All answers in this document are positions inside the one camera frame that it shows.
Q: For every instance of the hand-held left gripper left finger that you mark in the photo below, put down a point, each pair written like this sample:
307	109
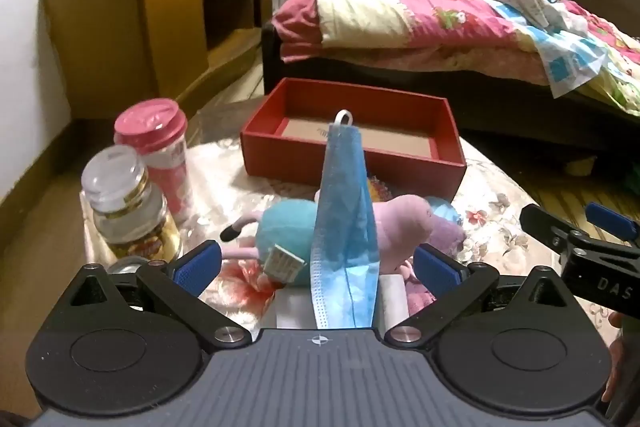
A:
199	266

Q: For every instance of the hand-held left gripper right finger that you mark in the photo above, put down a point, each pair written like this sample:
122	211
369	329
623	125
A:
434	269

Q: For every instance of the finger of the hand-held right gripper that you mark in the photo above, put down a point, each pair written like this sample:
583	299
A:
545	224
611	218

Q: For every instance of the blue face mask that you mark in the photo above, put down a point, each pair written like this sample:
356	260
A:
345	207

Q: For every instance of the person's right hand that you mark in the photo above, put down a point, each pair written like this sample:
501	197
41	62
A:
614	377

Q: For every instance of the purple plush toy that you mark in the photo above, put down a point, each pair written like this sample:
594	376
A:
446	234

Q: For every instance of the floral tablecloth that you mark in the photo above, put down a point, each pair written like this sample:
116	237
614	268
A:
500	207

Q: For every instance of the glass jar with gold label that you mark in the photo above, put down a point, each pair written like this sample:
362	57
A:
131	217

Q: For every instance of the pink pig plush toy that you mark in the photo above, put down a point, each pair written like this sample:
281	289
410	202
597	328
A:
285	227

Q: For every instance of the dark wooden bed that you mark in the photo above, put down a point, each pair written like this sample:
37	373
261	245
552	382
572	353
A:
500	107

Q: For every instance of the pink lidded cup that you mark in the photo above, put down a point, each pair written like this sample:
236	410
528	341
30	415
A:
157	142

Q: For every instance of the red cardboard box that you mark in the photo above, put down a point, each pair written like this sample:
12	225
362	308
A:
280	157

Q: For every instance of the blue and white blanket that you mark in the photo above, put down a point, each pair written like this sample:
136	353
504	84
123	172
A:
565	57

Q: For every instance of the wooden cabinet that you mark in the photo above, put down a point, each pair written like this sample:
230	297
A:
125	32

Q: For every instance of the pink floral quilt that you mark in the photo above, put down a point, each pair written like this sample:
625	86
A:
400	17

